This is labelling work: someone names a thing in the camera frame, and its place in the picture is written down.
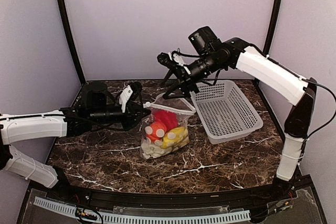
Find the black frame post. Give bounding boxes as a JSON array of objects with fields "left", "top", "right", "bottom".
[
  {"left": 263, "top": 0, "right": 281, "bottom": 54},
  {"left": 57, "top": 0, "right": 86, "bottom": 86}
]

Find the small circuit board with wires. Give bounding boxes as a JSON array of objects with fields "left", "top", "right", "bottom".
[{"left": 75, "top": 208, "right": 102, "bottom": 223}]

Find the clear polka dot zip bag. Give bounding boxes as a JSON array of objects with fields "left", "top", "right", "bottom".
[{"left": 141, "top": 93, "right": 196, "bottom": 159}]

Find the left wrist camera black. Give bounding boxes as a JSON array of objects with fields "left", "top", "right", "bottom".
[{"left": 117, "top": 82, "right": 142, "bottom": 113}]

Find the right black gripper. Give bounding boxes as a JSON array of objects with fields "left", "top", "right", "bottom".
[{"left": 160, "top": 50, "right": 225, "bottom": 99}]

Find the yellow corn toy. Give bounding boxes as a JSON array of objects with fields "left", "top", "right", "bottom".
[{"left": 161, "top": 126, "right": 190, "bottom": 149}]

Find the white plastic perforated basket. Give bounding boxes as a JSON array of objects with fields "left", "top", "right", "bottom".
[{"left": 191, "top": 80, "right": 264, "bottom": 145}]

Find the right black frame post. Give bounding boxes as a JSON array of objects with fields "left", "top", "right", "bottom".
[{"left": 263, "top": 0, "right": 281, "bottom": 54}]

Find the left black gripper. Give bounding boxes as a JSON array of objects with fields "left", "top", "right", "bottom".
[{"left": 90, "top": 103, "right": 151, "bottom": 131}]

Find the black front rail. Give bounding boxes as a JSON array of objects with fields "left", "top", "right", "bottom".
[{"left": 28, "top": 176, "right": 313, "bottom": 210}]

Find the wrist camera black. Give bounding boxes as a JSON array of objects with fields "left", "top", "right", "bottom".
[
  {"left": 157, "top": 51, "right": 191, "bottom": 74},
  {"left": 117, "top": 82, "right": 142, "bottom": 113}
]

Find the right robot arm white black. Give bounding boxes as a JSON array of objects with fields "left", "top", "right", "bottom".
[{"left": 157, "top": 26, "right": 320, "bottom": 200}]

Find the left black frame post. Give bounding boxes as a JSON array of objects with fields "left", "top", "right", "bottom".
[{"left": 57, "top": 0, "right": 86, "bottom": 86}]

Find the red bell pepper toy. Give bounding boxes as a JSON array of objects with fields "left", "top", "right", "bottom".
[{"left": 154, "top": 110, "right": 179, "bottom": 131}]

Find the orange pumpkin toy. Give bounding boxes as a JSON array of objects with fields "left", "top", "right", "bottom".
[{"left": 145, "top": 121, "right": 167, "bottom": 143}]

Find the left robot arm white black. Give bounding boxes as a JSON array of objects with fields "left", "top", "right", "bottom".
[{"left": 1, "top": 82, "right": 151, "bottom": 201}]

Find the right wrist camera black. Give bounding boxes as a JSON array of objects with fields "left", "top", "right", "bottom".
[{"left": 157, "top": 51, "right": 191, "bottom": 74}]

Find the white slotted cable duct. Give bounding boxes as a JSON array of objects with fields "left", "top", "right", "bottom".
[{"left": 34, "top": 197, "right": 250, "bottom": 224}]

